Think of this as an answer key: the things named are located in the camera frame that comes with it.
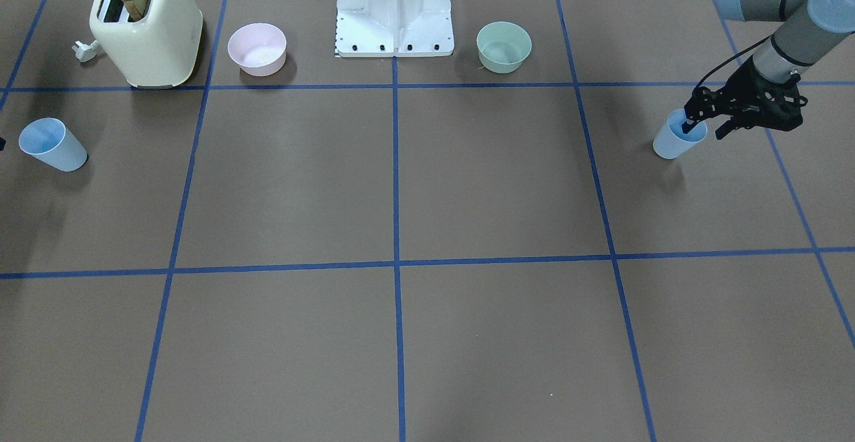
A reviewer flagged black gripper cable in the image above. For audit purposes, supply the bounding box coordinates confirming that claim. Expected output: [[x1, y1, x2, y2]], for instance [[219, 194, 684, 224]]
[[692, 0, 825, 95]]

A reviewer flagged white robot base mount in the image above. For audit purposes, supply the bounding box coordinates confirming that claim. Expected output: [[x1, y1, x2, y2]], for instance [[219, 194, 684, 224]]
[[334, 0, 455, 58]]

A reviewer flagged pink bowl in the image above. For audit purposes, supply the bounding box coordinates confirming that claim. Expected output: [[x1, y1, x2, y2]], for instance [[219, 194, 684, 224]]
[[227, 23, 287, 77]]

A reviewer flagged light blue cup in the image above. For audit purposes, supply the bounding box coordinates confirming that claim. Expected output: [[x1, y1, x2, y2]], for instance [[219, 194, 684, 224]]
[[651, 108, 708, 160], [18, 118, 88, 172]]

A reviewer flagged green bowl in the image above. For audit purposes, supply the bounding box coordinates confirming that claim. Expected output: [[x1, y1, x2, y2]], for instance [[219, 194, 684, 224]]
[[476, 20, 532, 74]]

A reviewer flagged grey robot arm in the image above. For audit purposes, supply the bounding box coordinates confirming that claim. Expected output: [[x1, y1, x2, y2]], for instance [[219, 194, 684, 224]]
[[679, 0, 854, 139]]

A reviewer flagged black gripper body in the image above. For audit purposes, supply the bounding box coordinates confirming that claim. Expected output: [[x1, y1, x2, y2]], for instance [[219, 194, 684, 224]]
[[715, 58, 808, 132]]

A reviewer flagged white toaster plug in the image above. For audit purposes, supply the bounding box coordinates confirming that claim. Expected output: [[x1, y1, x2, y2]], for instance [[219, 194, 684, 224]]
[[72, 40, 101, 63]]

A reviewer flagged cream toaster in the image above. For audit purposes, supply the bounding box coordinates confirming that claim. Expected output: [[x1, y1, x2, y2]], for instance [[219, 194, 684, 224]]
[[88, 0, 204, 89]]

